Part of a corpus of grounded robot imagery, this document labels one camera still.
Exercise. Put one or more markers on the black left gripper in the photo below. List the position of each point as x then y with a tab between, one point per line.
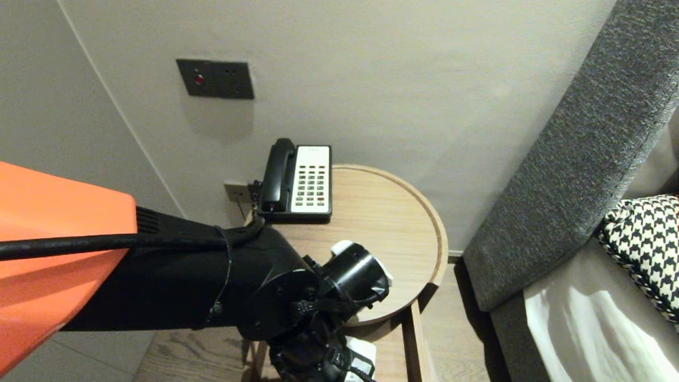
355	276

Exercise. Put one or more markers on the curved wooden nightstand drawer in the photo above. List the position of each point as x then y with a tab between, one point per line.
416	345

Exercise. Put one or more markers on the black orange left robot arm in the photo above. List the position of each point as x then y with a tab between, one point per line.
159	286

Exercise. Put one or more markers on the round wooden nightstand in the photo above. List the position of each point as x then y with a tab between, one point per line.
382	223

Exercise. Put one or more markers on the white black telephone base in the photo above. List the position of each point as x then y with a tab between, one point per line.
313	180

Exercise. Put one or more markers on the black telephone handset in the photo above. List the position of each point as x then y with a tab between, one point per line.
278	170

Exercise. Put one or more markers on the grey fabric bed base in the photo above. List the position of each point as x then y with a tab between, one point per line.
512	345

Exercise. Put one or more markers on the white bed sheet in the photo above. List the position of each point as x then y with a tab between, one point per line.
594	329

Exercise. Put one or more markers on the grey fabric headboard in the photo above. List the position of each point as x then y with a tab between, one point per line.
583	132

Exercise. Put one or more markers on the black white houndstooth pillow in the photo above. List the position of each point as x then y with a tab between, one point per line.
647	239

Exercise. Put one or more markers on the grey wall socket plate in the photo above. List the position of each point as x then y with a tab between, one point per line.
233	192

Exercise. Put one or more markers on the dark wall switch panel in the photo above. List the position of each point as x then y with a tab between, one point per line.
217	78

